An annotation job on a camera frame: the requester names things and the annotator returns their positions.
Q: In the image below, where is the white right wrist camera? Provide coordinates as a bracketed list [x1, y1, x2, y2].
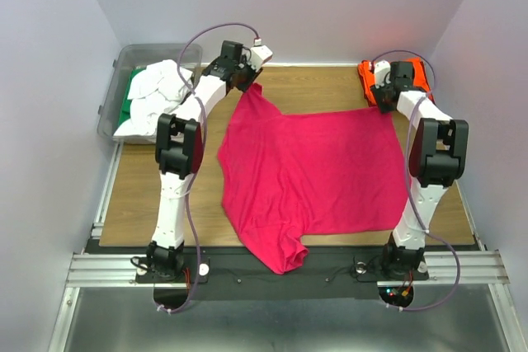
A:
[370, 60, 391, 87]

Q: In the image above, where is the dark red folded t shirt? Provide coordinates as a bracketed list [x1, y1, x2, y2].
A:
[357, 59, 437, 111]

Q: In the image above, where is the small electronics board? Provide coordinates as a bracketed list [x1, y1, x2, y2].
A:
[382, 286, 413, 301]

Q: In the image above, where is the aluminium frame rail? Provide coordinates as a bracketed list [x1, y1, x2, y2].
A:
[66, 251, 510, 288]

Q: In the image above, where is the pink t shirt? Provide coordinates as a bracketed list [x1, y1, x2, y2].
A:
[218, 84, 408, 275]

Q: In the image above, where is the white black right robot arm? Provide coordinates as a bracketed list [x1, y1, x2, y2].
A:
[370, 61, 469, 278]

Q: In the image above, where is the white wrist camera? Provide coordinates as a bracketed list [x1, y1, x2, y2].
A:
[370, 60, 391, 87]
[248, 38, 273, 72]

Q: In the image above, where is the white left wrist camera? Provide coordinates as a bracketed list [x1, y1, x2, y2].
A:
[248, 38, 273, 72]

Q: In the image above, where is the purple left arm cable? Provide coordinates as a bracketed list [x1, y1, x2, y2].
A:
[155, 22, 262, 315]

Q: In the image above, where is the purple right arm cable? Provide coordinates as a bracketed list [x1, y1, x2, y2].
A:
[370, 49, 460, 314]

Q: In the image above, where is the green t shirt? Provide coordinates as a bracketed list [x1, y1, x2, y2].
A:
[117, 68, 144, 127]

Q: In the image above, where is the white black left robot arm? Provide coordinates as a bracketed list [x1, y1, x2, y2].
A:
[138, 40, 272, 281]

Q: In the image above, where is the white t shirt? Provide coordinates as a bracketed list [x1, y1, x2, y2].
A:
[113, 59, 193, 138]

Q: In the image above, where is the clear plastic bin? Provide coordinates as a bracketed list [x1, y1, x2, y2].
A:
[97, 44, 202, 144]

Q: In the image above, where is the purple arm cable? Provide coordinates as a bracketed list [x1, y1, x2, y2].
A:
[370, 49, 460, 314]
[155, 22, 262, 315]

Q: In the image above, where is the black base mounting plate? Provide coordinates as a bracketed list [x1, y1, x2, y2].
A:
[134, 246, 431, 303]

